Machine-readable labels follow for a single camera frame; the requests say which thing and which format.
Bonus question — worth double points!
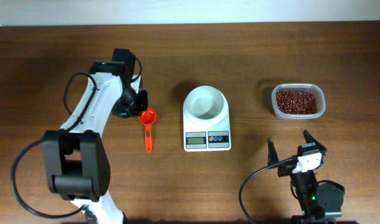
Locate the orange measuring scoop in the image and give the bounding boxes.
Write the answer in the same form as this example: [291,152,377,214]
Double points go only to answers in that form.
[138,107,157,154]

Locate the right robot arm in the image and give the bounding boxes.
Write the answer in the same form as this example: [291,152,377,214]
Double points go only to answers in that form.
[267,130,345,224]

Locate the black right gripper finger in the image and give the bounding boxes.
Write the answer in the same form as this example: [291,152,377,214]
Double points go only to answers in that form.
[303,129,316,144]
[267,138,280,168]

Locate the red beans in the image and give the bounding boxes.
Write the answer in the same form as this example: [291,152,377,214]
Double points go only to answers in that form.
[276,90,318,114]

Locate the white bowl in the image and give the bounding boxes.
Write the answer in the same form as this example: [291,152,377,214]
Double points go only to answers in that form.
[183,86,229,123]

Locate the white kitchen scale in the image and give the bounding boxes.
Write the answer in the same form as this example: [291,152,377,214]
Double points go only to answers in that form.
[183,93,232,152]

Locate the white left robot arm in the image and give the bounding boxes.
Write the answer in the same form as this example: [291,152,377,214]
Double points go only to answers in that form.
[42,61,148,223]

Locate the clear plastic container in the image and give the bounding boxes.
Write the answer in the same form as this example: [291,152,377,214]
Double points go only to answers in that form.
[271,83,326,119]

